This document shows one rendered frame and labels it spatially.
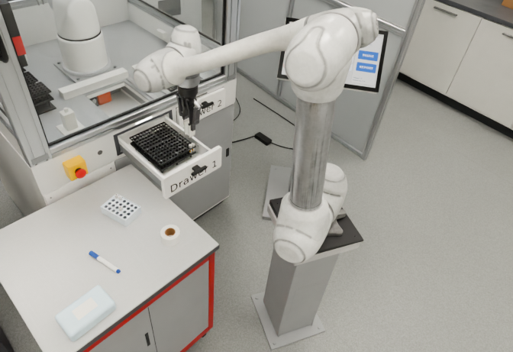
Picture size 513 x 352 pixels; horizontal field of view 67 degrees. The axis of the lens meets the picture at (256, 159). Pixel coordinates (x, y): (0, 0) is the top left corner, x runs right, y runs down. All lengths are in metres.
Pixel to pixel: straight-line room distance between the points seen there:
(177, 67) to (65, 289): 0.80
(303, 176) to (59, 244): 0.91
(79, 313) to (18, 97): 0.70
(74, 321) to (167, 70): 0.79
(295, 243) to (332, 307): 1.11
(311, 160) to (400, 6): 1.75
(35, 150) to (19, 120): 0.14
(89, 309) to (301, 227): 0.68
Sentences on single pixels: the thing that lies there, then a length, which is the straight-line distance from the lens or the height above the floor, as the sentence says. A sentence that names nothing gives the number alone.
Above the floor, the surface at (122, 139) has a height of 0.88.
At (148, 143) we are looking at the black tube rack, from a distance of 1.72.
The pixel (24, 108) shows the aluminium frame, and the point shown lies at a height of 1.18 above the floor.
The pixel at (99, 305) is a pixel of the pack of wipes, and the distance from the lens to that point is 1.36.
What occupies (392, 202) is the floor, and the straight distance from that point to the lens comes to 2.92.
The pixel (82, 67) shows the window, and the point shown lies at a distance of 1.52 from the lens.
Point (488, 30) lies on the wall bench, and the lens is 3.87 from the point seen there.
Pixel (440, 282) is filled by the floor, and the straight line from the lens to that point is 2.63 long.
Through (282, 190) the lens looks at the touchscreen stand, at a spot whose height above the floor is 0.04.
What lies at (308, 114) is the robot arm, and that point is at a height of 1.40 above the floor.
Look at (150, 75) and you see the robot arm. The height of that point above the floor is 1.35.
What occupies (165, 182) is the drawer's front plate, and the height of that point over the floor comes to 0.91.
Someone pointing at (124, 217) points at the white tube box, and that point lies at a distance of 1.56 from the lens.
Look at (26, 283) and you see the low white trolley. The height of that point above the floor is 0.76.
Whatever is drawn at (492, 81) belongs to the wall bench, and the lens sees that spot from 3.95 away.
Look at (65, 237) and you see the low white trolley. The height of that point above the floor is 0.76.
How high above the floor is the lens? 1.96
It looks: 42 degrees down
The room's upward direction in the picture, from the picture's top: 7 degrees clockwise
